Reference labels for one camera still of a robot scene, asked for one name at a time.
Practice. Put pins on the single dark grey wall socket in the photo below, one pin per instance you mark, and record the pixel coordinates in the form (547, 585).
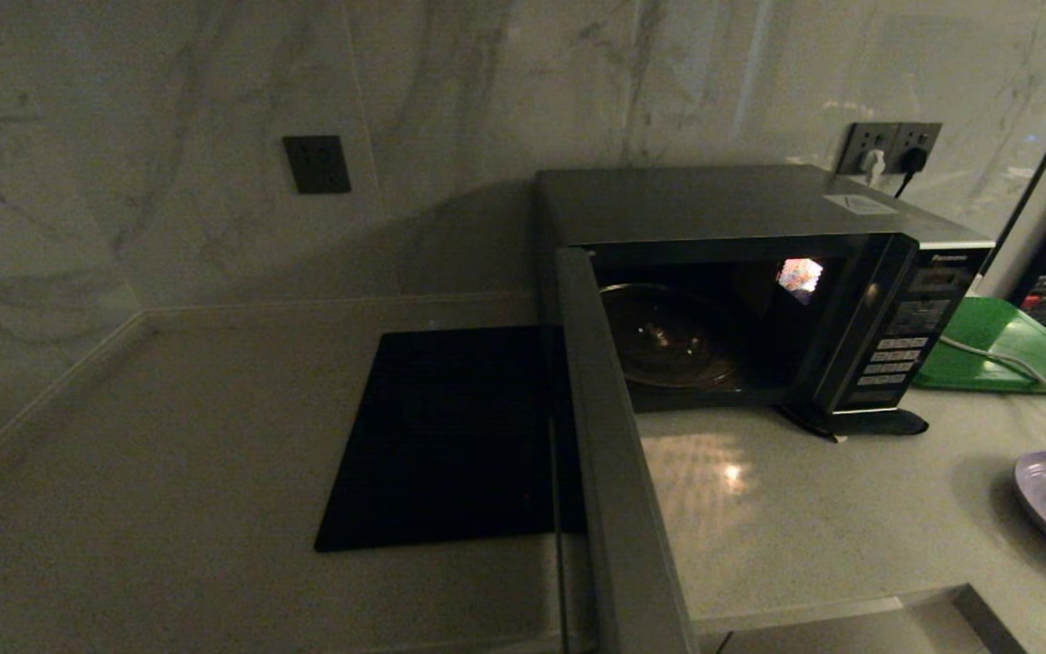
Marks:
(317, 164)

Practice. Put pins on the black power plug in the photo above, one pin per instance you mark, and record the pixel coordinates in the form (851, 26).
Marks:
(912, 163)

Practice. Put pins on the black glass induction cooktop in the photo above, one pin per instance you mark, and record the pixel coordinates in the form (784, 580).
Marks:
(450, 436)

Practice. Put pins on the green plastic cutting board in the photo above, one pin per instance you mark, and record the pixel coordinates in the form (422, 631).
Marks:
(986, 363)

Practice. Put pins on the dark blue cloth pad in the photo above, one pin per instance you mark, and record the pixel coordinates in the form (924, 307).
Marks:
(877, 424)

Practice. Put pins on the beige narrow cabinet front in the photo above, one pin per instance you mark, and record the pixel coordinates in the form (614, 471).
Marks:
(832, 636)

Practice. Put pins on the grey socket with black plug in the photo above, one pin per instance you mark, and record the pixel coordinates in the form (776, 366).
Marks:
(924, 136)

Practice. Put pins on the black glass microwave door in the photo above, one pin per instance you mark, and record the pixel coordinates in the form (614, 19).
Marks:
(618, 509)

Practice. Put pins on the white power plug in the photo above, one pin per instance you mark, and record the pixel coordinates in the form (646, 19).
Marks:
(873, 165)

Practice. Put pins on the silver microwave oven body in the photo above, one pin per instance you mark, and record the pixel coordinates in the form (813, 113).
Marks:
(714, 204)

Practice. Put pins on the grey socket with white plug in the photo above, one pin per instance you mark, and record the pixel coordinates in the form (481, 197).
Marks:
(868, 136)

